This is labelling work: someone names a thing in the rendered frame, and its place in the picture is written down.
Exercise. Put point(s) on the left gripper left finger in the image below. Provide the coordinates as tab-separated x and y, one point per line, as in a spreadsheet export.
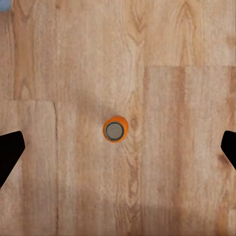
12	146

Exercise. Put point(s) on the can of soda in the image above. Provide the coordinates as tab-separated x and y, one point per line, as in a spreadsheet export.
115	130

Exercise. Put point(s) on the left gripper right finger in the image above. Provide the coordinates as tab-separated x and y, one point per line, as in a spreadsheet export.
228	145

